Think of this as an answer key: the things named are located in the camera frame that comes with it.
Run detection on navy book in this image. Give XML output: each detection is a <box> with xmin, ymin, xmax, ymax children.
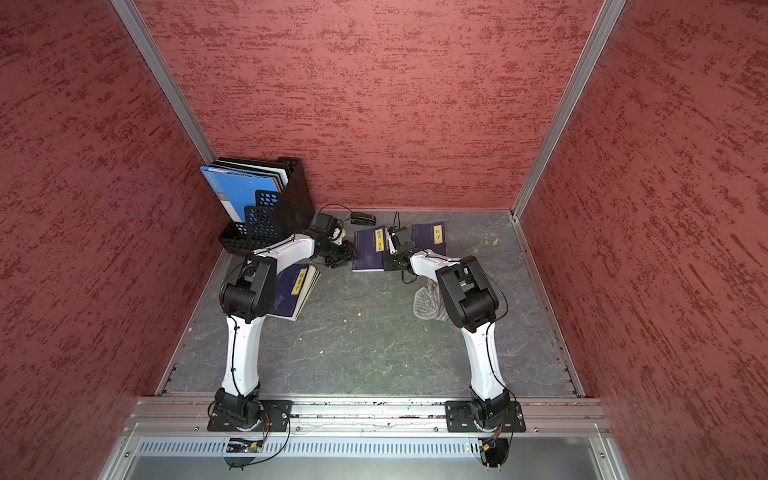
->
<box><xmin>411</xmin><ymin>222</ymin><xmax>447</xmax><ymax>256</ymax></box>
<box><xmin>352</xmin><ymin>226</ymin><xmax>386</xmax><ymax>272</ymax></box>
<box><xmin>268</xmin><ymin>264</ymin><xmax>320</xmax><ymax>321</ymax></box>

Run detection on grey striped wiping cloth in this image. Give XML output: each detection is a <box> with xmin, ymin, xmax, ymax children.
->
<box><xmin>412</xmin><ymin>281</ymin><xmax>449</xmax><ymax>322</ymax></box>

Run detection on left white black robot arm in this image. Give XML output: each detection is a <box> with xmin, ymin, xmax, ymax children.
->
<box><xmin>210</xmin><ymin>231</ymin><xmax>357</xmax><ymax>431</ymax></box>

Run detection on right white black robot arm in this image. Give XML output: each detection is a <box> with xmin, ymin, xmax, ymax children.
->
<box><xmin>384</xmin><ymin>227</ymin><xmax>514</xmax><ymax>432</ymax></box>

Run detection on black mesh file organizer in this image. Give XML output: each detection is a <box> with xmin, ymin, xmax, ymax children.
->
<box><xmin>219</xmin><ymin>157</ymin><xmax>315</xmax><ymax>254</ymax></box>

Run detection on dark folders in organizer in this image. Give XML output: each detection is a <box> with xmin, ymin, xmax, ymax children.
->
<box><xmin>212</xmin><ymin>158</ymin><xmax>291</xmax><ymax>188</ymax></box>

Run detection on blue folder in organizer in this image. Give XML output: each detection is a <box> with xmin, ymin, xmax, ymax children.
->
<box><xmin>200</xmin><ymin>166</ymin><xmax>282</xmax><ymax>223</ymax></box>

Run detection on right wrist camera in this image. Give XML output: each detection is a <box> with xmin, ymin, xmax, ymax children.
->
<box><xmin>388</xmin><ymin>227</ymin><xmax>415</xmax><ymax>251</ymax></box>

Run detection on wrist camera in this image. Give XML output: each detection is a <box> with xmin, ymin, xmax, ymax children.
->
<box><xmin>388</xmin><ymin>227</ymin><xmax>415</xmax><ymax>251</ymax></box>
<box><xmin>309</xmin><ymin>212</ymin><xmax>345</xmax><ymax>242</ymax></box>

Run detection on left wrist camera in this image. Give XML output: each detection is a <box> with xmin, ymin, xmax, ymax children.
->
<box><xmin>309</xmin><ymin>212</ymin><xmax>345</xmax><ymax>242</ymax></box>

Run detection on aluminium mounting rail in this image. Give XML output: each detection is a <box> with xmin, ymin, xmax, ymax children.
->
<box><xmin>122</xmin><ymin>394</ymin><xmax>614</xmax><ymax>438</ymax></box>

